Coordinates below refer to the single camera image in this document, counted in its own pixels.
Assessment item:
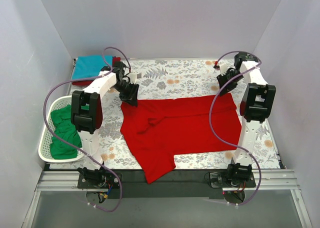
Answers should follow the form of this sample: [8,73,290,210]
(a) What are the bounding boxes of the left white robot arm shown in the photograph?
[71,61,139,170]

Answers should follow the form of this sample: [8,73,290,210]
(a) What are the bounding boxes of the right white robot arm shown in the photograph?
[214,50,276,187]

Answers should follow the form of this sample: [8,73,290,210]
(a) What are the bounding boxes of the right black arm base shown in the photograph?
[204,163,256,204]

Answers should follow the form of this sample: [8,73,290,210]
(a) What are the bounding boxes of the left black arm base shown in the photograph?
[77,167,122,204]

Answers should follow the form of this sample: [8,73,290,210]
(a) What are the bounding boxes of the floral patterned table mat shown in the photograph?
[99,59,280,169]

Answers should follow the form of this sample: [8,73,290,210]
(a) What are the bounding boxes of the folded dark red t-shirt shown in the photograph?
[71,56,122,87]

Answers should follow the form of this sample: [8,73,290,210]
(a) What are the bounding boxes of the folded teal t-shirt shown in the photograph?
[72,54,116,81]

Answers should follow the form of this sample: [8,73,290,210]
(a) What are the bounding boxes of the green t-shirt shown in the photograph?
[50,105,82,160]

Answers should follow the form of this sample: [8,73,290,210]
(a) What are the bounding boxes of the white plastic laundry basket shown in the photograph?
[38,95,84,163]

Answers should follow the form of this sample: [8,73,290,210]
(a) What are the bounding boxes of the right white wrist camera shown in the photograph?
[213,61,229,76]

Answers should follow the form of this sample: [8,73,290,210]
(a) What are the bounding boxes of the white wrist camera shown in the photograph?
[126,72,142,83]
[213,61,229,76]

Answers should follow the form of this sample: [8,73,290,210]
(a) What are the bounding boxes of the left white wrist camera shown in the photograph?
[126,72,142,83]

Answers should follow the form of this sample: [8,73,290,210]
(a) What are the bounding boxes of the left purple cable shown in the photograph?
[42,46,131,212]

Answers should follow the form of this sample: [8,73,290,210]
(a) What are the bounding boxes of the aluminium rail frame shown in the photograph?
[23,169,312,228]

